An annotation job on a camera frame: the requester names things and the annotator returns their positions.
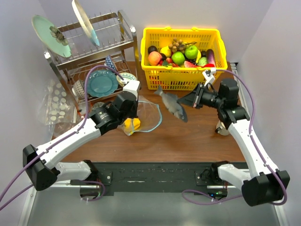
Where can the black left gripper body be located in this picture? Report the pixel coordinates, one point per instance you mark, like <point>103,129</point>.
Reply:
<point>132,114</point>

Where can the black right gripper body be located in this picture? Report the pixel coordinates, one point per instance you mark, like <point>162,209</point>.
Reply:
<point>209,99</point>

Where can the yellow bell pepper toy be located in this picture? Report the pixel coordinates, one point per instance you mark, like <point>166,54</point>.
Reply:
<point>131,125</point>

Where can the grey fish toy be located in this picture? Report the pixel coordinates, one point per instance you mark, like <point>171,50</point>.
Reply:
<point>171,104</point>

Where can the clear zip bag blue seal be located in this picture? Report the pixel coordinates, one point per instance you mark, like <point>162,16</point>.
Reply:
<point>149,115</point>

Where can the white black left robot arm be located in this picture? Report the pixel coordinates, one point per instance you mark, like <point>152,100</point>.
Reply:
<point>43,164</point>

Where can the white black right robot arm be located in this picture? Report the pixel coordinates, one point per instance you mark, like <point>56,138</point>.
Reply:
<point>264,183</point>

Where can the polka dot plastic bag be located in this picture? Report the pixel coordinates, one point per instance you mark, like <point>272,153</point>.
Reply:
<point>57,111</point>

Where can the yellow blue patterned bowl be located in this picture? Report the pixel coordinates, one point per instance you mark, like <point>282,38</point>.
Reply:
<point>126,78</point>

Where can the black white floral bowl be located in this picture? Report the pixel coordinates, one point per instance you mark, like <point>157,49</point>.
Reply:
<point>97,105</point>

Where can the yellow plastic basket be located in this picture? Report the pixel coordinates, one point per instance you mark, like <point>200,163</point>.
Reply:
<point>180,78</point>

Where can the cream ceramic mug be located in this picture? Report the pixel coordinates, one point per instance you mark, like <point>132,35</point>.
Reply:
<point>220,129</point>

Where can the red pepper toy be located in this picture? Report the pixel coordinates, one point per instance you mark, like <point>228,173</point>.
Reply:
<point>208,66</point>

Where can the teal scalloped plate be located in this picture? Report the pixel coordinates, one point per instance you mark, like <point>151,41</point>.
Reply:
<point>101,83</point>

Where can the watermelon slice toy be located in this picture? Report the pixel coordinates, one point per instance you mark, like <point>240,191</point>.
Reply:
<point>188,64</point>

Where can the purple eggplant toy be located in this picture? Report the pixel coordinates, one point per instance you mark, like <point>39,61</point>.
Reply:
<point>210,57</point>

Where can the green apple toy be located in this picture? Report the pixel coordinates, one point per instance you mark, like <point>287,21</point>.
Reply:
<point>178,58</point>
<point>191,52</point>

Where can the blue zigzag bowl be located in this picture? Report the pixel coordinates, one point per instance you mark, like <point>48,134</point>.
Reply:
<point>110,63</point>

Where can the grey patterned bowl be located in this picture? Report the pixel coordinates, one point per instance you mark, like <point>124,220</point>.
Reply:
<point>78,89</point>

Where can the red yellow apple toy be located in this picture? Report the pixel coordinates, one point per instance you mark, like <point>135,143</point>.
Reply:
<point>154,58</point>

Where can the yellow pear toy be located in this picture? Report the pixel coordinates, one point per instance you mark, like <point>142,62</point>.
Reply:
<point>166,51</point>

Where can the brown grape bunch toy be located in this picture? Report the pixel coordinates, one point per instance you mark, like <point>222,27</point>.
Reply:
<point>177,45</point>

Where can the steel two-tier dish rack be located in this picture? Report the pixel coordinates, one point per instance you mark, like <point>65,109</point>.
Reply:
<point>118,39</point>

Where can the dark avocado toy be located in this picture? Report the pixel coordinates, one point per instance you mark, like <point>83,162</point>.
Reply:
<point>152,49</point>

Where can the beige blue-edged plate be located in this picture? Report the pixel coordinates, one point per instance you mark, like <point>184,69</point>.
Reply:
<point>85,23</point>

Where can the mint green flower plate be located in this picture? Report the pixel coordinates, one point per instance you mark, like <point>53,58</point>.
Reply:
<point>51,36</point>

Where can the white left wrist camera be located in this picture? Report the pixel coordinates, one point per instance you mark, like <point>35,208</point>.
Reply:
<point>133,87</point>

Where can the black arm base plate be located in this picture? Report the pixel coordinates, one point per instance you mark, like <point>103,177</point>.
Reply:
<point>157,178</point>

